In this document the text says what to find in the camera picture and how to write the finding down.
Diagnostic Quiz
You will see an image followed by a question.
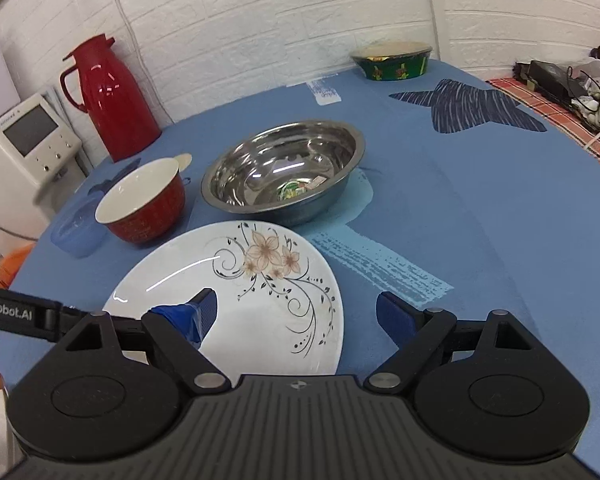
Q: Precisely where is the white floral plate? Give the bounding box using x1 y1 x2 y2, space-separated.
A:
104 221 343 380

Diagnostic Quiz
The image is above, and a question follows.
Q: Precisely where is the translucent blue plastic bowl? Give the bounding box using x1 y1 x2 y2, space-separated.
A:
50 192 108 258

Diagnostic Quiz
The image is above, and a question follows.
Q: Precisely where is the red ceramic bowl white inside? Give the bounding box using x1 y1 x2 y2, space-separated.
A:
95 157 185 244

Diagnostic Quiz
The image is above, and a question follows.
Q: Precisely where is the stainless steel bowl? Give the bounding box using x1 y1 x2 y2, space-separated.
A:
200 120 366 226

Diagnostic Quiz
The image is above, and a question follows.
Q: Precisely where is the blue printed tablecloth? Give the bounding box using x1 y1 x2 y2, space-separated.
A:
0 57 600 476

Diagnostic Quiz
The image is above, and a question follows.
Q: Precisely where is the white appliance with screen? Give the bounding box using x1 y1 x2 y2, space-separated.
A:
0 93 85 252

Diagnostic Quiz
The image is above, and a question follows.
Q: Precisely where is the red thermos jug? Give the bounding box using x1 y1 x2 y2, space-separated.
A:
59 34 161 162

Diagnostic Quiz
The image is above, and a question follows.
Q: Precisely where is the green patterned bowl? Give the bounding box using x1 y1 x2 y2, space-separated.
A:
350 41 432 81

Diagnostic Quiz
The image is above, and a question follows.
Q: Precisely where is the orange checkered cloth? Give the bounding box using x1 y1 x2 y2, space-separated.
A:
488 78 600 163

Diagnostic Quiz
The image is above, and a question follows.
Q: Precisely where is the black device on side table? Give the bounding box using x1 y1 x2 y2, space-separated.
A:
513 61 588 106

